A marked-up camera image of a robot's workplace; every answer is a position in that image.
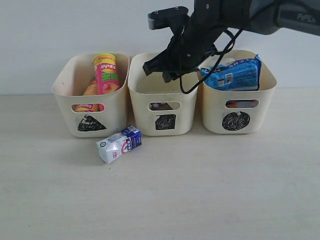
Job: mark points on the white blue milk carton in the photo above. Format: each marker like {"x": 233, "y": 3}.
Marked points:
{"x": 118, "y": 144}

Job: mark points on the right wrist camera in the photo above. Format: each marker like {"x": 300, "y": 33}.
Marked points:
{"x": 173, "y": 18}

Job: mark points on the cream bin triangle mark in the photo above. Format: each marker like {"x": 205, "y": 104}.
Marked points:
{"x": 69, "y": 88}

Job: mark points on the cream bin circle mark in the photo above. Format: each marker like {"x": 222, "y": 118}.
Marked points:
{"x": 251, "y": 107}

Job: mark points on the orange noodle packet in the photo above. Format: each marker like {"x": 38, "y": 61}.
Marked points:
{"x": 231, "y": 104}

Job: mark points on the cream bin square mark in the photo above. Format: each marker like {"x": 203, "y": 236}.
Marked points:
{"x": 152, "y": 89}

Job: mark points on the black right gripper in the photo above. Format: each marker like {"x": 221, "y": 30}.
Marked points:
{"x": 186, "y": 54}

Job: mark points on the blue noodle packet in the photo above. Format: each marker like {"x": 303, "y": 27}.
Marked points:
{"x": 239, "y": 75}

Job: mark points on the purple small box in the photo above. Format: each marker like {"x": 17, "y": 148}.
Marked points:
{"x": 160, "y": 106}

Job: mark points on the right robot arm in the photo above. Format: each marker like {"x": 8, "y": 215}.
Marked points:
{"x": 264, "y": 17}

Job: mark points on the yellow Lays chips can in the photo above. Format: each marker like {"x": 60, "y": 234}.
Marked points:
{"x": 91, "y": 90}

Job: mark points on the pink Lays chips can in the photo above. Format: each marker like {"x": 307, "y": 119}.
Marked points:
{"x": 106, "y": 73}

